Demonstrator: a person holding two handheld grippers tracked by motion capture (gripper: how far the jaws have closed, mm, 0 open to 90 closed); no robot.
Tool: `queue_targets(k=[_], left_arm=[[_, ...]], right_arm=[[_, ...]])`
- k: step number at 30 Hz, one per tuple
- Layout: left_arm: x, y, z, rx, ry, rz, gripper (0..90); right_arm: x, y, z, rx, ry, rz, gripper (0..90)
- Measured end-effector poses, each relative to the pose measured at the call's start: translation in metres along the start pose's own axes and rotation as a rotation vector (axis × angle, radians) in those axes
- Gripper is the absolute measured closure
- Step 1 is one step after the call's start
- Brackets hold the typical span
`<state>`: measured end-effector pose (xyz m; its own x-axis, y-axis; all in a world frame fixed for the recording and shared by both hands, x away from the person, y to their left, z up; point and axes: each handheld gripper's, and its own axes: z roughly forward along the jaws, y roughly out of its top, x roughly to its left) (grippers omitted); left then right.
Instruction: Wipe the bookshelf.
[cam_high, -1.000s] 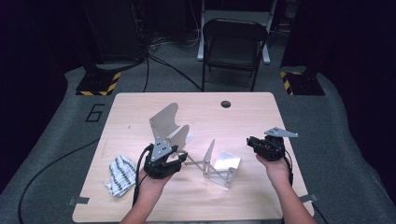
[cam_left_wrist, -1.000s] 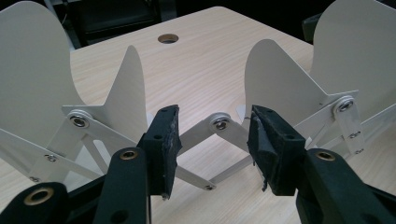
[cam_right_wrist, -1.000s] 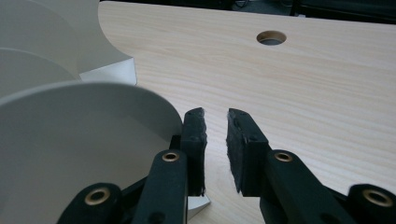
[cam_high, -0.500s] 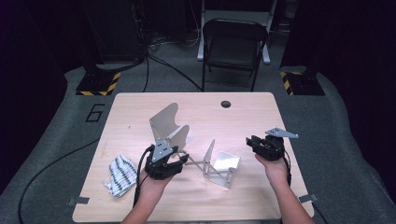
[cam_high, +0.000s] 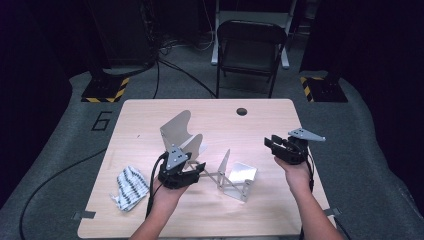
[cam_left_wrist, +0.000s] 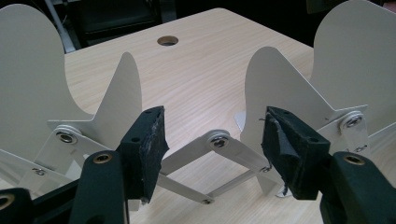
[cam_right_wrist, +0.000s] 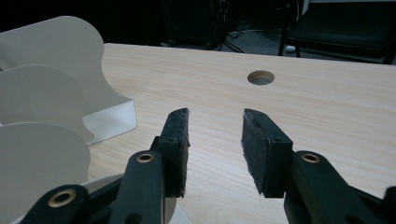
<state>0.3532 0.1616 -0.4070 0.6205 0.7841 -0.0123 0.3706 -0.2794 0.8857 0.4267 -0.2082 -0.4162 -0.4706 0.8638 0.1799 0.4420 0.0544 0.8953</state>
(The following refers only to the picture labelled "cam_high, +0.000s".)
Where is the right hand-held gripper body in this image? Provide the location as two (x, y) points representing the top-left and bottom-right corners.
(273, 128), (327, 165)

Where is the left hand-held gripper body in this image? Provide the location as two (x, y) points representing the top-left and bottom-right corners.
(159, 143), (200, 190)

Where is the expandable metal book rack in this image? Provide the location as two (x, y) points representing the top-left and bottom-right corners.
(159, 109), (258, 203)

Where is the white black patterned cloth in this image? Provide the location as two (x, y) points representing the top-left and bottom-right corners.
(109, 165), (150, 213)

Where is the person's left hand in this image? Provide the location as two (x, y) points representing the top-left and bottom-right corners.
(151, 181), (189, 214)

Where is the person's right hand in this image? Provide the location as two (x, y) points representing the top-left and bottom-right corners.
(273, 158), (313, 198)

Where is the black stand base striped edge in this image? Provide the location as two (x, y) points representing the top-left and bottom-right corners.
(80, 66), (130, 104)
(299, 70), (349, 103)

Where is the grey tape piece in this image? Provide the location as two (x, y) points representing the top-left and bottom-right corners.
(72, 210), (97, 221)
(324, 207), (343, 218)

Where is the black folding chair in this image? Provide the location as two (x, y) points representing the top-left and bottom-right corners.
(215, 19), (288, 99)

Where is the dark cabinet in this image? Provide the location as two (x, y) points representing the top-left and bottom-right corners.
(89, 0), (156, 68)

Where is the left hand-held gripper cable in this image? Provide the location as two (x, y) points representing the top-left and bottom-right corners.
(145, 151), (168, 219)

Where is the short black cable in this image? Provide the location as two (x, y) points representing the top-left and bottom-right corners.
(334, 217), (353, 240)

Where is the long black floor cable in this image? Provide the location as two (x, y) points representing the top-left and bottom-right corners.
(18, 148), (108, 240)

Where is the bundle of cables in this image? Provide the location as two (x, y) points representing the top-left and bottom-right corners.
(156, 29), (214, 56)

